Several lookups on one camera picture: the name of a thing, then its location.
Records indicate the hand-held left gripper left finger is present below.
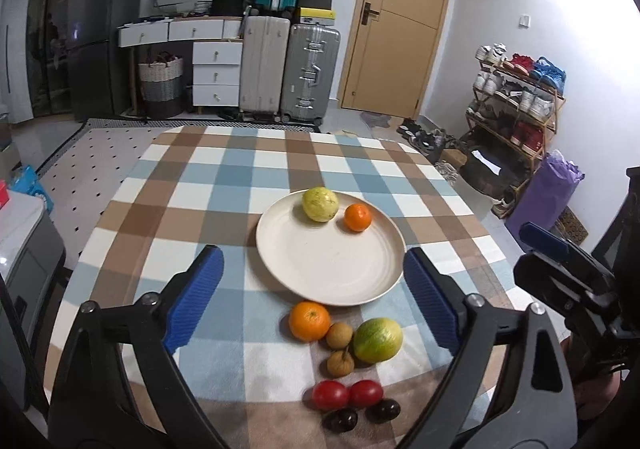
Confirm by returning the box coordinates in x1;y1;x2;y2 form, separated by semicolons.
47;244;231;449

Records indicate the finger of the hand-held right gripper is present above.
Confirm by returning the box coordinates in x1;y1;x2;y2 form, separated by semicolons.
514;253;622;320
520;222;615;281

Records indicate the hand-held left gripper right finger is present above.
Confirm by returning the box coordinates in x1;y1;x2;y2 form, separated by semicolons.
400;247;579;449

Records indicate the green-yellow mango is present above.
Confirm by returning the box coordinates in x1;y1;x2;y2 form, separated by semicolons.
352;317;404;364

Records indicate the brown longan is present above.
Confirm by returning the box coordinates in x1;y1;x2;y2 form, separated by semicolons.
326;322;354;350
326;350;356;378

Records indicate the cream round plate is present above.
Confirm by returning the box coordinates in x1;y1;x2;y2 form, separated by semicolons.
256;189;407;306

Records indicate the red tomato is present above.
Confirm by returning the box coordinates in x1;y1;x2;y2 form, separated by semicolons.
312;380;350;411
348;379;384;408

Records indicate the large orange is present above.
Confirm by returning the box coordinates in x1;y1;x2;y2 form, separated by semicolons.
288;301;332;342

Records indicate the dark purple plum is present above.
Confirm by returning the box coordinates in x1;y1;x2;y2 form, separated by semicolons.
365;399;401;425
322;408;359;434

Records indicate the person's right hand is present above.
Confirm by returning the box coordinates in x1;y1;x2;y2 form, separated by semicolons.
575;369;630;422

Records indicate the patterned doormat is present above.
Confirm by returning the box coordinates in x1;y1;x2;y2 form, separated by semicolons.
554;206;592;244

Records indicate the purple bag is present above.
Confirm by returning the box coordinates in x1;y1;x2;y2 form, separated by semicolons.
504;152;585;243

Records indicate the dark round basket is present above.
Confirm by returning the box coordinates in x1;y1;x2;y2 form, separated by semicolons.
459;144;527;196

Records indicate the wooden shoe rack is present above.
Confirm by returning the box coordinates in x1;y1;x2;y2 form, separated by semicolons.
465;56;567;221

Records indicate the small orange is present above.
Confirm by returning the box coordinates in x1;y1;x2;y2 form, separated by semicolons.
344;204;373;233

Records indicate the checkered tablecloth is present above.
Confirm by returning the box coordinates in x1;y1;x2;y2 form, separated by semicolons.
42;125;531;449

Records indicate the group of sneakers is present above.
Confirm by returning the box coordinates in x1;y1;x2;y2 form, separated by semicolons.
470;43;567;153

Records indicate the yellow round fruit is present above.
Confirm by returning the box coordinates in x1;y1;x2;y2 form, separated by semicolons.
301;186;340;223

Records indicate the pile of dark shoes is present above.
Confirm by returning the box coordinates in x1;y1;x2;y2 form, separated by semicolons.
396;118;467;165

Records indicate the white marble side table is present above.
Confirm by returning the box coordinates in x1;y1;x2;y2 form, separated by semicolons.
0;189;68;410

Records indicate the grey floor mat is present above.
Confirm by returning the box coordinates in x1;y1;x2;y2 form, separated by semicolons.
360;111;397;128

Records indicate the blue package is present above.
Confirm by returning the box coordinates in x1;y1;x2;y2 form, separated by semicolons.
9;165;54;211

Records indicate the woven laundry basket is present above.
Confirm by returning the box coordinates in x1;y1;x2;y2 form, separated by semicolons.
138;52;185;118

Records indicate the white desk with drawers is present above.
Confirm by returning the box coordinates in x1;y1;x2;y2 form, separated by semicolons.
117;17;246;109

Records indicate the beige suitcase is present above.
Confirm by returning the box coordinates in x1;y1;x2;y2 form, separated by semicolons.
239;15;291;118

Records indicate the silver suitcase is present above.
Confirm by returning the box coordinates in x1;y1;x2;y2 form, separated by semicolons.
280;23;341;125

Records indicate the wooden door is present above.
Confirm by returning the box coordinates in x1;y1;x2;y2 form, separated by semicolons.
339;0;458;120

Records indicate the black glossy wardrobe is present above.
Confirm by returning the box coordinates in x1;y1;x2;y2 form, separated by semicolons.
27;0;76;117

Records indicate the grey refrigerator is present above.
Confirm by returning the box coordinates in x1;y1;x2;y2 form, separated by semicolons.
67;0;148;121

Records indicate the black storage bag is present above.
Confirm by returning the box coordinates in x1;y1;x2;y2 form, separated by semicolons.
210;0;246;16

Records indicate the white tall cabinet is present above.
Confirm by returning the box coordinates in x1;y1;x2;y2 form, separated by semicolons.
0;0;48;125

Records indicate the yellow black shoebox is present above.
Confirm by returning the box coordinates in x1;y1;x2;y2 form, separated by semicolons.
295;8;335;26

